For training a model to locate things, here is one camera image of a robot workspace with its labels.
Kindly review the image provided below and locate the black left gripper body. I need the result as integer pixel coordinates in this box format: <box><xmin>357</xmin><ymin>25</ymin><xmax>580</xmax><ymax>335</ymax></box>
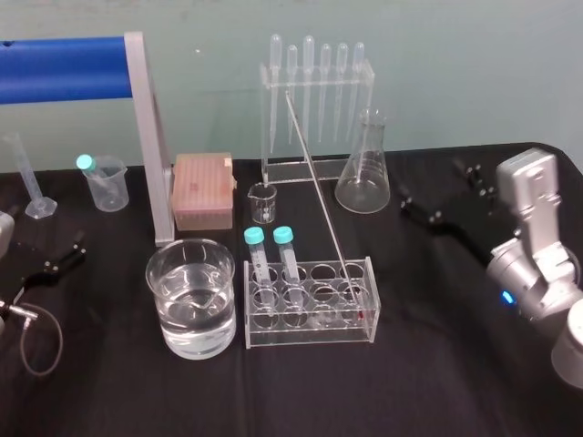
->
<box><xmin>0</xmin><ymin>243</ymin><xmax>34</xmax><ymax>307</ymax></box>

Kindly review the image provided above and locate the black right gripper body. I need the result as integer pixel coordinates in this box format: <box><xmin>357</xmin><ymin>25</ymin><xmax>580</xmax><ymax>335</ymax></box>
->
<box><xmin>448</xmin><ymin>189</ymin><xmax>503</xmax><ymax>265</ymax></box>

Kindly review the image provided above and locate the clear plastic beaker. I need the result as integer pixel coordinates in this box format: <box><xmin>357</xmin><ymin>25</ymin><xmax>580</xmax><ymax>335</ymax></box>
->
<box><xmin>86</xmin><ymin>155</ymin><xmax>130</xmax><ymax>213</ymax></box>

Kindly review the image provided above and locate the clear acrylic pipette rack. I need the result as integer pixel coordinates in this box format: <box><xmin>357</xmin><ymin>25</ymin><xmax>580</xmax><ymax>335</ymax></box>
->
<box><xmin>259</xmin><ymin>60</ymin><xmax>376</xmax><ymax>184</ymax></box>

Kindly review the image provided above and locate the glass thermometer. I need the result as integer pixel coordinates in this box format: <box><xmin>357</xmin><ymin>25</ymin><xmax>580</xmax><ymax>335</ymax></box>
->
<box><xmin>283</xmin><ymin>89</ymin><xmax>368</xmax><ymax>326</ymax></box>

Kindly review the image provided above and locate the large glass water beaker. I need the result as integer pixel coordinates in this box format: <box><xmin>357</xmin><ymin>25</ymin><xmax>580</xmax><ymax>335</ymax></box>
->
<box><xmin>144</xmin><ymin>238</ymin><xmax>239</xmax><ymax>361</ymax></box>

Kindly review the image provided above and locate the teal capped centrifuge tube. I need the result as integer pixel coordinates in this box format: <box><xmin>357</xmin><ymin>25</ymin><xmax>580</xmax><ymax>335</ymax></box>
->
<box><xmin>242</xmin><ymin>227</ymin><xmax>277</xmax><ymax>319</ymax></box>
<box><xmin>271</xmin><ymin>226</ymin><xmax>305</xmax><ymax>316</ymax></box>

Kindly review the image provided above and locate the clear acrylic test tube rack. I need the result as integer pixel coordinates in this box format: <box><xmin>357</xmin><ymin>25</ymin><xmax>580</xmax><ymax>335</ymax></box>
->
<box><xmin>242</xmin><ymin>256</ymin><xmax>382</xmax><ymax>351</ymax></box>

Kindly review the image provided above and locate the small glass beaker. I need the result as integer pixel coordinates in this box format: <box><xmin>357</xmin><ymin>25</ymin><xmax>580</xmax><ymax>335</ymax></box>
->
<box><xmin>246</xmin><ymin>181</ymin><xmax>280</xmax><ymax>226</ymax></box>

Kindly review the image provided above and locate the blue cylinder tube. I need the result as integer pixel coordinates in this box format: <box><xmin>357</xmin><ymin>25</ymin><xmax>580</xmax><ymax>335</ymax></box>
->
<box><xmin>0</xmin><ymin>36</ymin><xmax>136</xmax><ymax>107</ymax></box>

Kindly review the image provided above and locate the glass conical flask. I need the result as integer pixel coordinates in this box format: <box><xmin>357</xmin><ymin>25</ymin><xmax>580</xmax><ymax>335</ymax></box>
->
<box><xmin>333</xmin><ymin>107</ymin><xmax>393</xmax><ymax>216</ymax></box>

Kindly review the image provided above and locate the clear plastic graduated cylinder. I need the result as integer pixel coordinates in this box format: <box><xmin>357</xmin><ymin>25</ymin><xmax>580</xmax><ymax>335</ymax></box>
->
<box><xmin>1</xmin><ymin>132</ymin><xmax>58</xmax><ymax>220</ymax></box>

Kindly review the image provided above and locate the black table cloth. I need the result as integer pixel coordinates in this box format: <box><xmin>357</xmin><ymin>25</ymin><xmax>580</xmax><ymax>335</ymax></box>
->
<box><xmin>0</xmin><ymin>141</ymin><xmax>583</xmax><ymax>437</ymax></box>

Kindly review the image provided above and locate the pink pipette tip box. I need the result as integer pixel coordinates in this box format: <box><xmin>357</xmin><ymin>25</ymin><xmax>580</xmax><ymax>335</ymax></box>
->
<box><xmin>171</xmin><ymin>152</ymin><xmax>239</xmax><ymax>231</ymax></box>

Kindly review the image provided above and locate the thin dark gripper cable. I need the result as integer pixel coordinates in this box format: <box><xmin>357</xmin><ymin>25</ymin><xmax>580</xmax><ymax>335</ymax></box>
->
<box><xmin>0</xmin><ymin>299</ymin><xmax>64</xmax><ymax>377</ymax></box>

